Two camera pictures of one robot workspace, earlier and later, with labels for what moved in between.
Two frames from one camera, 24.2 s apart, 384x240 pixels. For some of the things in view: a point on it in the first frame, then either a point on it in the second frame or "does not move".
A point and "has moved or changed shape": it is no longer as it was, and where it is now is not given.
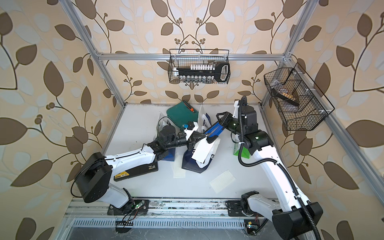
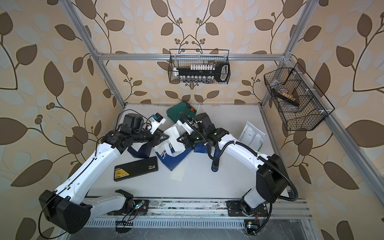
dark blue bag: x=190 y=164 has moved or changed shape
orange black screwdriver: x=189 y=107 does not move
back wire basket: x=196 y=66 does not move
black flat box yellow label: x=137 y=172 does not move
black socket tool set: x=218 y=71 does not move
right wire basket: x=301 y=103 does not move
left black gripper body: x=178 y=140 to x=143 y=135
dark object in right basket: x=279 y=94 does not move
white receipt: x=178 y=172 does not move
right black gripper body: x=233 y=124 to x=197 y=136
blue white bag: x=163 y=120 to x=170 y=159
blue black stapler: x=213 y=134 has moved or changed shape
